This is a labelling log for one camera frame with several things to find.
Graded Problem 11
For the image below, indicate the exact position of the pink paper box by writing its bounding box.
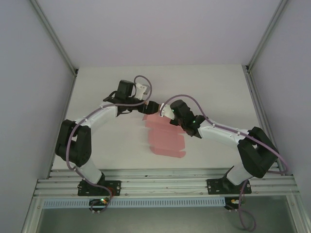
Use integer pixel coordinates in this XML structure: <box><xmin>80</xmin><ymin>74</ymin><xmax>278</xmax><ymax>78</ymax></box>
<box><xmin>142</xmin><ymin>114</ymin><xmax>187</xmax><ymax>160</ymax></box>

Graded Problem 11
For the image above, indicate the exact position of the small right circuit board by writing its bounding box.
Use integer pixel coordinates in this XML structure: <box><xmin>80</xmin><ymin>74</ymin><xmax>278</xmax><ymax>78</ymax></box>
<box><xmin>225</xmin><ymin>198</ymin><xmax>243</xmax><ymax>211</ymax></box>

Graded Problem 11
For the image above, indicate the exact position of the small circuit board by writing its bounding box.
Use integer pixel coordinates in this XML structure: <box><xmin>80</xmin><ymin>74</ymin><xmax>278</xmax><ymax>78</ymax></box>
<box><xmin>89</xmin><ymin>198</ymin><xmax>110</xmax><ymax>207</ymax></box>
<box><xmin>225</xmin><ymin>198</ymin><xmax>243</xmax><ymax>211</ymax></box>

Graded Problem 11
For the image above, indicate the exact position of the grey metal panel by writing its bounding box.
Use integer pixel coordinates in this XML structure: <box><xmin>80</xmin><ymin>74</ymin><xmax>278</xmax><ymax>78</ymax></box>
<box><xmin>21</xmin><ymin>196</ymin><xmax>311</xmax><ymax>233</ymax></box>

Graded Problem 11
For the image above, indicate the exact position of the small left circuit board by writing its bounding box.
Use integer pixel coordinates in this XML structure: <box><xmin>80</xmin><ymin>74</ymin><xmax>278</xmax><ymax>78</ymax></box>
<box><xmin>89</xmin><ymin>198</ymin><xmax>110</xmax><ymax>207</ymax></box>

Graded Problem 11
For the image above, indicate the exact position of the aluminium mounting rail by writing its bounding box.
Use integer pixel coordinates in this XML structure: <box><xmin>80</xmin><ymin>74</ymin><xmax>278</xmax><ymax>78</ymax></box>
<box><xmin>34</xmin><ymin>167</ymin><xmax>301</xmax><ymax>198</ymax></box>

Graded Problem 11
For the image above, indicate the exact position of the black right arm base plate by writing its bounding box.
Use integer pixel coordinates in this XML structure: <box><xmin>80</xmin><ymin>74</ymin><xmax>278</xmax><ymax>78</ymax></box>
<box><xmin>206</xmin><ymin>178</ymin><xmax>252</xmax><ymax>195</ymax></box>

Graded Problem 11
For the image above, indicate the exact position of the aluminium table side rail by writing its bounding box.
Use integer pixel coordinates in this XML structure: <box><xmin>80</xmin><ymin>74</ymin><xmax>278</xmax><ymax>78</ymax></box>
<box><xmin>242</xmin><ymin>65</ymin><xmax>287</xmax><ymax>175</ymax></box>

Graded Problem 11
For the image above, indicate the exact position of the light blue slotted cable duct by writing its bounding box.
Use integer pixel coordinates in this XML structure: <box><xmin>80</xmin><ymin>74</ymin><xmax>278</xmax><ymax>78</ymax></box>
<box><xmin>42</xmin><ymin>197</ymin><xmax>225</xmax><ymax>209</ymax></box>

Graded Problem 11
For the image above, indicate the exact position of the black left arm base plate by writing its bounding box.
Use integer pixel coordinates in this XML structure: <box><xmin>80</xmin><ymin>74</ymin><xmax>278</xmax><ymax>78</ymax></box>
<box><xmin>77</xmin><ymin>180</ymin><xmax>121</xmax><ymax>197</ymax></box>

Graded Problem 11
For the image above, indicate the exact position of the aluminium frame post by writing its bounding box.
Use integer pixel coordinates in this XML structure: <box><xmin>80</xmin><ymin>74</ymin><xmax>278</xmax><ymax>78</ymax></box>
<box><xmin>30</xmin><ymin>0</ymin><xmax>79</xmax><ymax>76</ymax></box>
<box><xmin>244</xmin><ymin>0</ymin><xmax>290</xmax><ymax>73</ymax></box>

